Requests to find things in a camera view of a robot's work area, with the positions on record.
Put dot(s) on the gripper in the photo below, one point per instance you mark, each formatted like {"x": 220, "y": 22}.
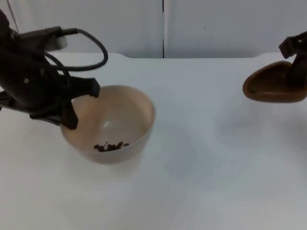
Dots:
{"x": 31, "y": 83}
{"x": 298, "y": 44}

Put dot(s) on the pale wooden bowl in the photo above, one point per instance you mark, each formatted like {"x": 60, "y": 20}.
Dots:
{"x": 124, "y": 107}

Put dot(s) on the coffee beans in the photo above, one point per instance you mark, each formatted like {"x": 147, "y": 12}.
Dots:
{"x": 108, "y": 147}

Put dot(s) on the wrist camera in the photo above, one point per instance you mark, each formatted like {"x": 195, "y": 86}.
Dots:
{"x": 38, "y": 36}

